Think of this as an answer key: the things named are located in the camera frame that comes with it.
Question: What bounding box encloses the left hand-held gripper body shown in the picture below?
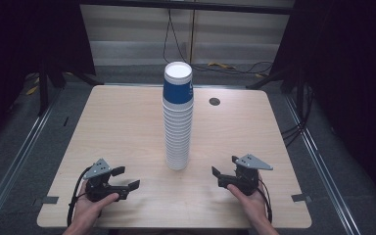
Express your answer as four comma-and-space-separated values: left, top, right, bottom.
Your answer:
83, 158, 129, 203

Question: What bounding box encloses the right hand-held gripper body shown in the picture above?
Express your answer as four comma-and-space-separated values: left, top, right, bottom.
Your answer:
218, 154, 274, 196

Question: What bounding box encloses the stack of blue cups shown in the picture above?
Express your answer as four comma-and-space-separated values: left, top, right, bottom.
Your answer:
162, 97, 194, 171

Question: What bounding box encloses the blue white paper cup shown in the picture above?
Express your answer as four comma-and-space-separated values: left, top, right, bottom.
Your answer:
162, 61, 194, 106

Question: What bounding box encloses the person's left hand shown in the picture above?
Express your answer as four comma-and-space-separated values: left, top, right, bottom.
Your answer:
72, 180, 120, 226

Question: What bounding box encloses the person's right hand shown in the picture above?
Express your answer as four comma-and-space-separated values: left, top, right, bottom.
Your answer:
227, 177, 270, 226

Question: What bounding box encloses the grey tape piece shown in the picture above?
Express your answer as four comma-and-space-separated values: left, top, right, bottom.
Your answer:
41, 195, 60, 206
291, 193, 312, 204

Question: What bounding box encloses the black metal stand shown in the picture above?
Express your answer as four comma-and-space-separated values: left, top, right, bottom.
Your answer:
245, 67, 309, 116
36, 60, 106, 118

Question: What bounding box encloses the yellow tape strip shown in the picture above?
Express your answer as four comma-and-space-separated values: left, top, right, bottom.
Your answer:
24, 84, 40, 97
207, 61, 237, 71

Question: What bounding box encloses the black curtain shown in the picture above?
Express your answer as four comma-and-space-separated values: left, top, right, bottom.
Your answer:
268, 0, 376, 210
0, 0, 96, 145

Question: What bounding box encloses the black horizontal bar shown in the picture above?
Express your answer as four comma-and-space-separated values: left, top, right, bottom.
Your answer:
78, 0, 296, 16

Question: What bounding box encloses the right hand-held gripper black cable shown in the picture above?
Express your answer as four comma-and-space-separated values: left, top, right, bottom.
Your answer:
256, 177, 274, 223

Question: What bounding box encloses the bundle of black cables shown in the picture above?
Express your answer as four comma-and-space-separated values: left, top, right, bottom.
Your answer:
279, 82, 316, 149

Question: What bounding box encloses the metal floor rail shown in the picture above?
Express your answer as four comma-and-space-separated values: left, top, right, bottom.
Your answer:
0, 87, 65, 228
282, 92, 365, 235

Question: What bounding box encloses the black floor cable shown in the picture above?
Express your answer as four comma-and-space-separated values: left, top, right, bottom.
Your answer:
162, 8, 274, 75

